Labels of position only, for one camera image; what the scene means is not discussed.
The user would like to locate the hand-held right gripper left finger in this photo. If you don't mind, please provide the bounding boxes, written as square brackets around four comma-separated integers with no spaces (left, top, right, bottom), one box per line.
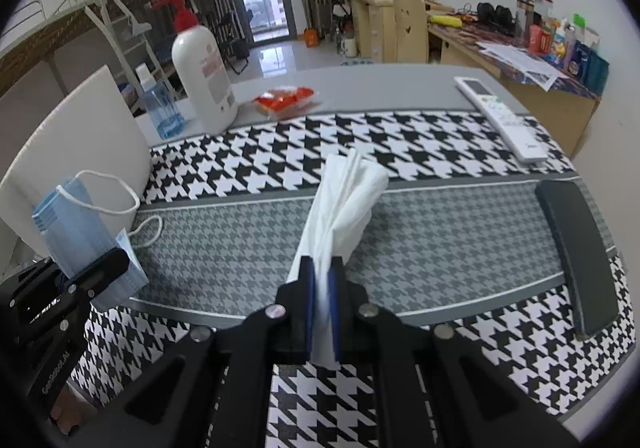
[65,257,316,448]

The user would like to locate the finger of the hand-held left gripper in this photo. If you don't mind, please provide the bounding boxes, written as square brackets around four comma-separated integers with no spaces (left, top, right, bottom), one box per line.
[67,248,130,302]

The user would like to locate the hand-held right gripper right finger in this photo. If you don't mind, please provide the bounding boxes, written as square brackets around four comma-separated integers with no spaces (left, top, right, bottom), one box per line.
[327,255,583,448]

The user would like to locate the blue face masks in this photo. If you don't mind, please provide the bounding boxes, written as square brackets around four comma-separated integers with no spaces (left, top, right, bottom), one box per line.
[32,170,163,311]

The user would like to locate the white tissue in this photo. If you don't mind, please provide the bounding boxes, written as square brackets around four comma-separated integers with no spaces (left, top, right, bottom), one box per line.
[287,148,390,369]

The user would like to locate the white foam box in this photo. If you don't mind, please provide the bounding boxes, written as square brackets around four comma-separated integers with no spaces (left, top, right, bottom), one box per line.
[0,65,151,274]

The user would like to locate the person's left hand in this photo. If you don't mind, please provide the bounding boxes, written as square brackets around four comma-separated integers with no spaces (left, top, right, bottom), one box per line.
[50,390,98,435]

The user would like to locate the houndstooth table mat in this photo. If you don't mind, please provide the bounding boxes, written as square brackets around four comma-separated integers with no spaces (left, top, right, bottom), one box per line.
[65,110,631,448]

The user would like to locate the blue water bottle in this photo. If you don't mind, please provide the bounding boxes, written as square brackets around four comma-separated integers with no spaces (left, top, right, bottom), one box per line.
[136,67,186,140]

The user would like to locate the red snack packet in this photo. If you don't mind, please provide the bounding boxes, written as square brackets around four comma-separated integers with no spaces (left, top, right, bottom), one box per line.
[252,85,321,120]

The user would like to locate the white lotion pump bottle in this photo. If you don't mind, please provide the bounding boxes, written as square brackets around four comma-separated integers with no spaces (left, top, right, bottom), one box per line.
[152,0,238,135]

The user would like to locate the white bed ladder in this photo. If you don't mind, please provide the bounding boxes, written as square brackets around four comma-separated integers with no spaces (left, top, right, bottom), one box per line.
[85,0,171,94]

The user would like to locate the metal loft bed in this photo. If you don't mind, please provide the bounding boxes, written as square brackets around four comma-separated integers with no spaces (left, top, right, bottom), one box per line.
[0,0,201,99]

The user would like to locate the black smartphone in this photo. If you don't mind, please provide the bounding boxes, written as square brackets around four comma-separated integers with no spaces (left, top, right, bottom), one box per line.
[535,179,621,340]

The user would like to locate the white remote control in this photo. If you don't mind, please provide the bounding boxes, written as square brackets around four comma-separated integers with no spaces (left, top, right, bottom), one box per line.
[454,76,550,164]

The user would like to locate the black folding chair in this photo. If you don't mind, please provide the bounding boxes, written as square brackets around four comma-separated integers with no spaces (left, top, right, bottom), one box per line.
[215,10,251,75]

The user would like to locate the wooden cabinet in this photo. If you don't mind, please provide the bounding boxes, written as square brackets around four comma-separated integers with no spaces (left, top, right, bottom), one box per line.
[345,0,396,63]

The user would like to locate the wooden chair with smiley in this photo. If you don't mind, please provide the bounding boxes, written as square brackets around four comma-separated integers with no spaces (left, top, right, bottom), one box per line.
[392,0,430,64]

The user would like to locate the black folding cart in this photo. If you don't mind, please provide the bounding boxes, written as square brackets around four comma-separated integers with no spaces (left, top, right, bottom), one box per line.
[325,0,351,36]

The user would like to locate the wooden desk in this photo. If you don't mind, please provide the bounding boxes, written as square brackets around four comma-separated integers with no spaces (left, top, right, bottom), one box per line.
[427,13,601,159]

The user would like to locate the white papers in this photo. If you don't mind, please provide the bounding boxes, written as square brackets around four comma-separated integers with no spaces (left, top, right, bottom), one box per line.
[475,40,566,91]

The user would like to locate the black headphones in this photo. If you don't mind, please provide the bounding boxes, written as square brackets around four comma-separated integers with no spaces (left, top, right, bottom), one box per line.
[476,2,516,26]

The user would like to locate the cluster of toiletry bottles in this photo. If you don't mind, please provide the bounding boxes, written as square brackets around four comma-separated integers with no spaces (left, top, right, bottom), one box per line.
[515,0,611,96]

